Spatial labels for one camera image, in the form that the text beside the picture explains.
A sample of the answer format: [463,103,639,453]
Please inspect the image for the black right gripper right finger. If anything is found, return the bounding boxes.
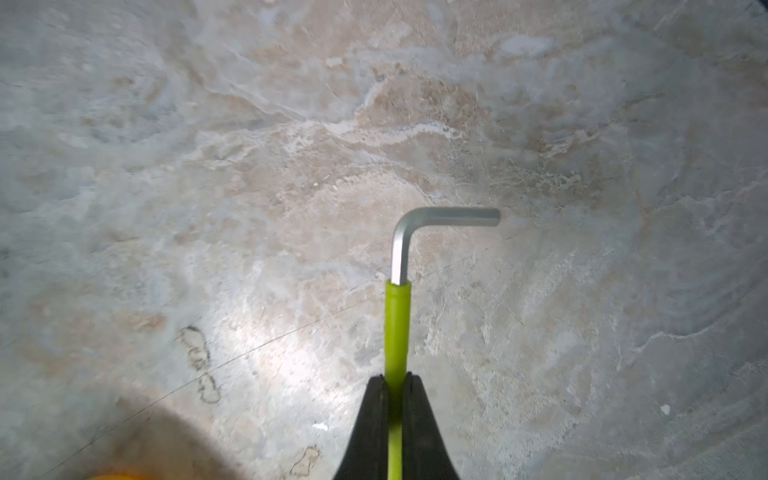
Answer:
[402,372,459,480]

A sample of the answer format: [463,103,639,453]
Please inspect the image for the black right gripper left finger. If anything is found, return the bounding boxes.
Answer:
[333,375,389,480]

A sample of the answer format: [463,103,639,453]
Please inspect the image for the lime green sleeved hex key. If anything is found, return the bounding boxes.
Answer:
[384,207,501,479]

